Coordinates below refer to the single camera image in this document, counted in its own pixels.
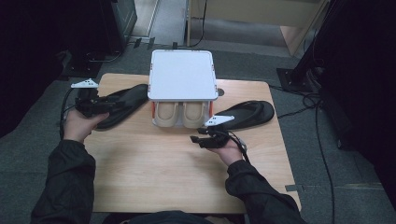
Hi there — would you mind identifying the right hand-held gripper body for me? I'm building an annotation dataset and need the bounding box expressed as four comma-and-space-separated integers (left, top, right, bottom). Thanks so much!
199, 115, 236, 150

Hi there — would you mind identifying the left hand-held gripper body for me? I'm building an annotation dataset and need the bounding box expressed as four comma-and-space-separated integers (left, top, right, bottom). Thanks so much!
70, 77, 110, 119

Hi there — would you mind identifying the black flip-flop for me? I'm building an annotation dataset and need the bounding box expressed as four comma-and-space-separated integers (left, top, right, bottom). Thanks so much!
214, 100, 276, 132
92, 83, 150, 132

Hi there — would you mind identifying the beige slipper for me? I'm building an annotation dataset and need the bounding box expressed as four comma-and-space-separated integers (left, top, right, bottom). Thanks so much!
181, 101, 208, 130
154, 101, 180, 129

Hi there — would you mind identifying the white two-tier shoe rack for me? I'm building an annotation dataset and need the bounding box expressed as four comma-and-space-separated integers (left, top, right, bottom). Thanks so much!
147, 49, 219, 130

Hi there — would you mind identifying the person's right hand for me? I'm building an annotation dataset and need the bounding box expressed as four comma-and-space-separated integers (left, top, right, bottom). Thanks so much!
206, 136, 246, 167

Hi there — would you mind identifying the person's left hand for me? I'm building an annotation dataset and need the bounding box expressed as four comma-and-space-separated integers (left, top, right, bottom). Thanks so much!
63, 109, 111, 145

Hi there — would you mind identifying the black flat stand base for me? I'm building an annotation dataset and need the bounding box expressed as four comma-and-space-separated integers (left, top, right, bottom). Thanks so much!
60, 49, 123, 79

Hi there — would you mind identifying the dark curtain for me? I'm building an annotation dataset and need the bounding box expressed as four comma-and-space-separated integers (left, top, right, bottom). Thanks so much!
311, 0, 396, 213
0, 0, 106, 138

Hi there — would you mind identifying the black cabinet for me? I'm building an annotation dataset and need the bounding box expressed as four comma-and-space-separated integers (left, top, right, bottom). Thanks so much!
99, 0, 138, 54

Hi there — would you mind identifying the light wooden desk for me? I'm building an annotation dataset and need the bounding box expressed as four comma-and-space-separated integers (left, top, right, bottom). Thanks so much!
186, 0, 330, 57

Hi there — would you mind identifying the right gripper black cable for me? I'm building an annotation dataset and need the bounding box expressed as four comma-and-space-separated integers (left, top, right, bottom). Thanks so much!
222, 130, 252, 164

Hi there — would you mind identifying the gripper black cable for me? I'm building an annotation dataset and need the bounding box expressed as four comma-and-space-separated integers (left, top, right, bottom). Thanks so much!
222, 130, 252, 164
58, 88, 79, 141

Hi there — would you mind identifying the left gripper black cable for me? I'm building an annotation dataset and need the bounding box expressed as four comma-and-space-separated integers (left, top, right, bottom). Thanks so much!
58, 88, 79, 141

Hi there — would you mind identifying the short black floor cable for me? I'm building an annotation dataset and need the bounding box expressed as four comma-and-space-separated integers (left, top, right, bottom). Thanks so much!
276, 106, 313, 119

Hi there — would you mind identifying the black stand with base plate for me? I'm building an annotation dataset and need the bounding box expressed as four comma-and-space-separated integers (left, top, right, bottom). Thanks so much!
276, 0, 340, 93

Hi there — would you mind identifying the black hanging cable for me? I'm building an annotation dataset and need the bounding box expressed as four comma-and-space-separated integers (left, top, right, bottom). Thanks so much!
188, 0, 208, 49

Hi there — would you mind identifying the long black floor cable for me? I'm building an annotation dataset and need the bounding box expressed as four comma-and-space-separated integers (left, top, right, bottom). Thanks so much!
269, 83, 337, 224

